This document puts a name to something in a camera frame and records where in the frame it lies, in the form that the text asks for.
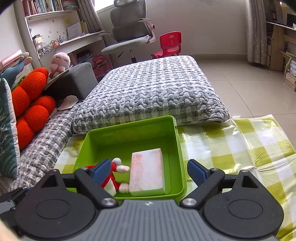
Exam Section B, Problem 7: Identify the santa hat plush toy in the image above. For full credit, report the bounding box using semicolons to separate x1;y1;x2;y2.
84;158;132;197

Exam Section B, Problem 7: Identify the pink stained white sponge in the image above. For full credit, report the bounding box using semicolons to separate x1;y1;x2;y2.
129;148;166;197

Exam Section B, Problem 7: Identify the green plastic bin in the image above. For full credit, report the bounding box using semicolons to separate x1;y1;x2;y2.
74;115;187;202

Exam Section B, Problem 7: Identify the grey quilted sofa cover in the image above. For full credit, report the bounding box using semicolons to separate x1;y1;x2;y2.
1;101;82;194

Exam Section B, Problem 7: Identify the white paper scrap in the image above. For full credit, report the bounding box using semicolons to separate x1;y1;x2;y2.
57;95;78;111

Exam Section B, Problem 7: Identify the dark green tree pillow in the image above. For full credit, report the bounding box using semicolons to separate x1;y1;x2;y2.
0;78;20;179

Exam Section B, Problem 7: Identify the orange bobble cushion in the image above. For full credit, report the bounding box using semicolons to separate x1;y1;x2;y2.
11;67;56;150

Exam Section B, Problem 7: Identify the grey quilted ottoman cushion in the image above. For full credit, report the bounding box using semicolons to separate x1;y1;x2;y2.
72;55;230;134

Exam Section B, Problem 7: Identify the grey sofa armrest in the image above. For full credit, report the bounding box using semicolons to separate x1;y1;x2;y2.
43;62;98;101

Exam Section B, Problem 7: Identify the book on armrest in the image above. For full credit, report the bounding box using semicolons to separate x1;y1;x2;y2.
43;66;72;90

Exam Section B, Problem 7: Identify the pink storage basket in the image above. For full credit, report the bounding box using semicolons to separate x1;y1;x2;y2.
92;55;113;82

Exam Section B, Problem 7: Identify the pink octopus plush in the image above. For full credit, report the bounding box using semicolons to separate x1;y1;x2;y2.
49;52;71;78

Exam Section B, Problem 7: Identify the teal plush toy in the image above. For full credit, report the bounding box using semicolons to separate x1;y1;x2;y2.
1;52;32;88

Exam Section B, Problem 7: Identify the red plastic child chair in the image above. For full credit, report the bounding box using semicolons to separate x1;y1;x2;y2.
151;31;182;59

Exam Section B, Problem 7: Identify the white bookshelf desk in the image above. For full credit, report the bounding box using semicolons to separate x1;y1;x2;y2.
13;1;106;68

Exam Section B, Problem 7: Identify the wooden desk shelf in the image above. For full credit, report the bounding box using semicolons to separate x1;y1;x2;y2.
263;1;295;90

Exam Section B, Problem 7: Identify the grey office chair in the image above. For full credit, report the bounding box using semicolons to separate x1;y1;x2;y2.
101;0;156;63

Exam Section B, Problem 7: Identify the beige curtain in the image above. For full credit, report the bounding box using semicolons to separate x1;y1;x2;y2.
244;0;267;65

